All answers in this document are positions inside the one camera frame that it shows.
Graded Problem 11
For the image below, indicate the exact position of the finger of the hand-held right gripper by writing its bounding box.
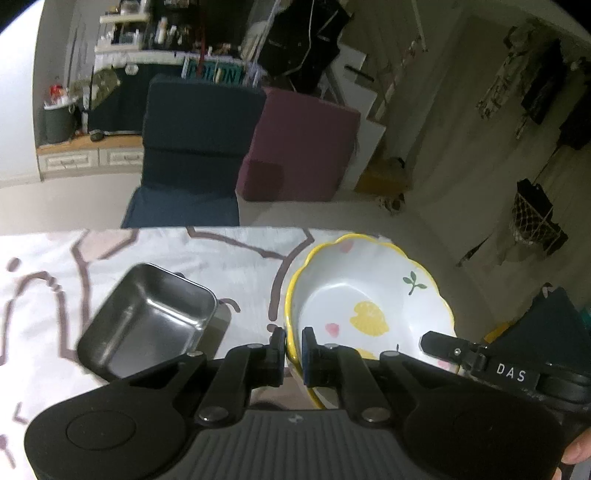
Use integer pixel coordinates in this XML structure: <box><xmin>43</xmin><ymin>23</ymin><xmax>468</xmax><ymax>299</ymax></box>
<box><xmin>419</xmin><ymin>331</ymin><xmax>491</xmax><ymax>376</ymax></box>

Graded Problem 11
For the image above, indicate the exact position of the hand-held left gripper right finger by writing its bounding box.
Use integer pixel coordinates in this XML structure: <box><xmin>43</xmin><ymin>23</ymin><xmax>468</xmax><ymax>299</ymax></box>
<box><xmin>300</xmin><ymin>327</ymin><xmax>472</xmax><ymax>425</ymax></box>

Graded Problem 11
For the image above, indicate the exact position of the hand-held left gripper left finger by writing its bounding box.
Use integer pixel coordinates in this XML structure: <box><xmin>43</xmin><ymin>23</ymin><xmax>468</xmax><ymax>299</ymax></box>
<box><xmin>117</xmin><ymin>327</ymin><xmax>288</xmax><ymax>426</ymax></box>

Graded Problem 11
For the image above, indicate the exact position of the white bowl with yellow rim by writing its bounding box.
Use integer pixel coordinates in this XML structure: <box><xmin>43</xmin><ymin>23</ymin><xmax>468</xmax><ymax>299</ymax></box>
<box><xmin>283</xmin><ymin>233</ymin><xmax>458</xmax><ymax>409</ymax></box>

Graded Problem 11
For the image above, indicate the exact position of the person's right hand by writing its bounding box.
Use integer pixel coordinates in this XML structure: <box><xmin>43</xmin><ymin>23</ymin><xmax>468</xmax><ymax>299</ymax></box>
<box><xmin>561</xmin><ymin>427</ymin><xmax>591</xmax><ymax>467</ymax></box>

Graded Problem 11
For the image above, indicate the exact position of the dark teal cloth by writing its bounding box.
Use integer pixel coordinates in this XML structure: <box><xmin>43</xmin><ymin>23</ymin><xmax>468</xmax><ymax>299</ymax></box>
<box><xmin>485</xmin><ymin>286</ymin><xmax>591</xmax><ymax>376</ymax></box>

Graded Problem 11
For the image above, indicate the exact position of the net basket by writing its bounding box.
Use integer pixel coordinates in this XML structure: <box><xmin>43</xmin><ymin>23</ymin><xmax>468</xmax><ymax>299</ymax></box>
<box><xmin>509</xmin><ymin>179</ymin><xmax>570</xmax><ymax>255</ymax></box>

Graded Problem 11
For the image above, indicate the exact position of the pair of shoes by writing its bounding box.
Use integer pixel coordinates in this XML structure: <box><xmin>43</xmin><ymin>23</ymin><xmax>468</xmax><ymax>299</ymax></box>
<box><xmin>375</xmin><ymin>194</ymin><xmax>407</xmax><ymax>216</ymax></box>

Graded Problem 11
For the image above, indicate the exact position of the cardboard box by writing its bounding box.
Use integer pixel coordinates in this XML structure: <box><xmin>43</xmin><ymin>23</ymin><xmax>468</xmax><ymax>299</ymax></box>
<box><xmin>355</xmin><ymin>157</ymin><xmax>407</xmax><ymax>195</ymax></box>

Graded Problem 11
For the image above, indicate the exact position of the maroon chair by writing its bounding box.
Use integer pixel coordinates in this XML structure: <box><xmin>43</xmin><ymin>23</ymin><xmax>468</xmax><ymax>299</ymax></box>
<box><xmin>236</xmin><ymin>88</ymin><xmax>362</xmax><ymax>203</ymax></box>

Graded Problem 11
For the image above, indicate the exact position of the dark blue chair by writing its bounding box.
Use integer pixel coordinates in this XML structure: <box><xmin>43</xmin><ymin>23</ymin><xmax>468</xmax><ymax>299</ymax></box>
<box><xmin>121</xmin><ymin>75</ymin><xmax>267</xmax><ymax>228</ymax></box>

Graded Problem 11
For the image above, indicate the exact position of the cartoon printed tablecloth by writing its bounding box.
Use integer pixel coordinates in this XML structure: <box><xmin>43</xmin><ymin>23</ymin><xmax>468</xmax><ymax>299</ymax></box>
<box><xmin>0</xmin><ymin>226</ymin><xmax>394</xmax><ymax>480</ymax></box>

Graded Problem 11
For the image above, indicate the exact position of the wooden drawer platform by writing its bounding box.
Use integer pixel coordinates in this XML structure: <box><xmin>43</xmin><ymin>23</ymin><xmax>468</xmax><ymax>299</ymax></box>
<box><xmin>37</xmin><ymin>134</ymin><xmax>147</xmax><ymax>182</ymax></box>

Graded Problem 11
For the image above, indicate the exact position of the staircase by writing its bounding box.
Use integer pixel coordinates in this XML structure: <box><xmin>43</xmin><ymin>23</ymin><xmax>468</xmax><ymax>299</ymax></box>
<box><xmin>318</xmin><ymin>41</ymin><xmax>389</xmax><ymax>190</ymax></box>

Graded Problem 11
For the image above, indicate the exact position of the floral hanging garment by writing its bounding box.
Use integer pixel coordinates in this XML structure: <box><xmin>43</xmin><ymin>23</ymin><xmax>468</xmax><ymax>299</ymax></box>
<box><xmin>475</xmin><ymin>25</ymin><xmax>532</xmax><ymax>121</ymax></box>

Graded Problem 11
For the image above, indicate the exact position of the dark hanging garment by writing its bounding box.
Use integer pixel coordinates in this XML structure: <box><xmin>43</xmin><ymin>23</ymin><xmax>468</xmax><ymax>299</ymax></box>
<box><xmin>522</xmin><ymin>39</ymin><xmax>567</xmax><ymax>126</ymax></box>

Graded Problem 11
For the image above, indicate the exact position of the teal sign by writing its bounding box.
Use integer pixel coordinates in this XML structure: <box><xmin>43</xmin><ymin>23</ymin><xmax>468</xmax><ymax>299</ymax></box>
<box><xmin>182</xmin><ymin>56</ymin><xmax>246</xmax><ymax>86</ymax></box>

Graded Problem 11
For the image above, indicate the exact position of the black cabinet with white lettering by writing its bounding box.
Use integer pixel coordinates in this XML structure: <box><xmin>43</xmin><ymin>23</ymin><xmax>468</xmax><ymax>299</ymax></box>
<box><xmin>88</xmin><ymin>62</ymin><xmax>156</xmax><ymax>136</ymax></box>

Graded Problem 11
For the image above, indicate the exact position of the black jacket with white trim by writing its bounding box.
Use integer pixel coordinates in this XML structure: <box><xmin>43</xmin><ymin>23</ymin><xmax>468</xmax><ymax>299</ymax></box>
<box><xmin>257</xmin><ymin>0</ymin><xmax>345</xmax><ymax>93</ymax></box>

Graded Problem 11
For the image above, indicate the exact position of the grey-green trash bin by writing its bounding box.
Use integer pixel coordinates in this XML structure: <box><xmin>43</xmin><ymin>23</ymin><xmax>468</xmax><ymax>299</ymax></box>
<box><xmin>44</xmin><ymin>102</ymin><xmax>77</xmax><ymax>145</ymax></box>

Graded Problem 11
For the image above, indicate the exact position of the white shelf rack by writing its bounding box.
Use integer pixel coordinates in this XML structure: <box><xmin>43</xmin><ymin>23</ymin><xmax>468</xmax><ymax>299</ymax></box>
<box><xmin>95</xmin><ymin>11</ymin><xmax>153</xmax><ymax>54</ymax></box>

